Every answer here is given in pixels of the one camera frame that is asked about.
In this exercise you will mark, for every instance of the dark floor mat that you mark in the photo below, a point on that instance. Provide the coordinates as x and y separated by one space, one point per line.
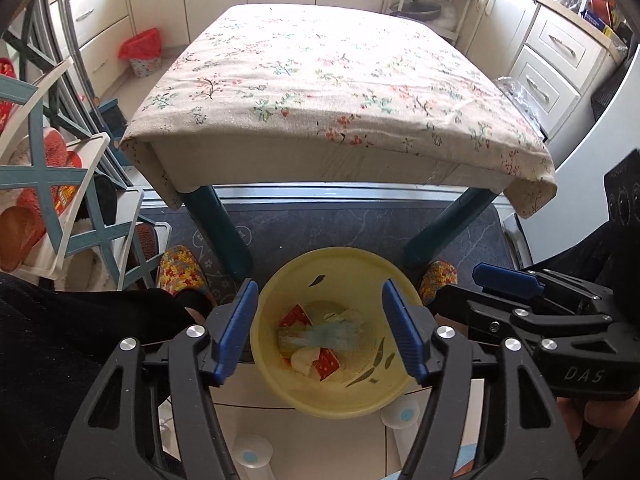
350 225

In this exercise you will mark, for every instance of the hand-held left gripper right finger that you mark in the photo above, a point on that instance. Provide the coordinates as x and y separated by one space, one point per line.
405 335

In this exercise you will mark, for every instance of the red slipper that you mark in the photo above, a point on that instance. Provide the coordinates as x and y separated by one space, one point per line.
42 160

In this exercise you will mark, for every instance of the floral slipper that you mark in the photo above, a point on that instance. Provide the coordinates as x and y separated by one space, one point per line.
440 277
180 270

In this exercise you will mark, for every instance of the floral tablecloth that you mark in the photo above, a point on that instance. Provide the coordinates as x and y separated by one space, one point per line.
325 70

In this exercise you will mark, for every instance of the small bin with red bag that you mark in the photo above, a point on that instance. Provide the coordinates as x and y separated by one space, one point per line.
142 52

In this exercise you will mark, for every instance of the grey folding frame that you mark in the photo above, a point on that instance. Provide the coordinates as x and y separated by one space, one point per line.
75 45

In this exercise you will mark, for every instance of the clear plastic packaging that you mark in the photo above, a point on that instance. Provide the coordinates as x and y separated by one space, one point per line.
520 95

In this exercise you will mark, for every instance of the white refrigerator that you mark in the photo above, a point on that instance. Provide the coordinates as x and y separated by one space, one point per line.
575 185

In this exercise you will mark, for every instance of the black wok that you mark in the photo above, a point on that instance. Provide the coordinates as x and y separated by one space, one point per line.
415 9

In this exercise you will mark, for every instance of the table with teal legs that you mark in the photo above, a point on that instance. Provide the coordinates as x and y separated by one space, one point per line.
220 230

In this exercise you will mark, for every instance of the white and blue shoe rack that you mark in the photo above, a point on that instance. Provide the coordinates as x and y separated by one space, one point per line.
50 175

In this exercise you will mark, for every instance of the blue box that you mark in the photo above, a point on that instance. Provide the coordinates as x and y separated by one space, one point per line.
595 21

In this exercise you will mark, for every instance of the white drawer cabinets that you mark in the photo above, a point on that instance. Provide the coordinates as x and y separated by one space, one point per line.
555 55

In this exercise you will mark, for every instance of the light blue milk carton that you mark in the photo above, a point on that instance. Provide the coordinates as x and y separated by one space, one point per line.
320 336

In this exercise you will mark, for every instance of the white red snack wrapper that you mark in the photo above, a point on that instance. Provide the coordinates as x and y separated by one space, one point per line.
325 362

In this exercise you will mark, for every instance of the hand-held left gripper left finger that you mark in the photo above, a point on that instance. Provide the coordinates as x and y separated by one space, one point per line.
232 332

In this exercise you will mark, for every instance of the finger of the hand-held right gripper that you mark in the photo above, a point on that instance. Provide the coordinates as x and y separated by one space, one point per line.
505 277
475 310

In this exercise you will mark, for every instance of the white trolley rack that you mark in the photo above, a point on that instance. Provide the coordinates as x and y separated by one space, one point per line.
450 20

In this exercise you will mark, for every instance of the yellow plastic bin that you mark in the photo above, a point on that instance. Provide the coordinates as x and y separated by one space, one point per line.
345 270

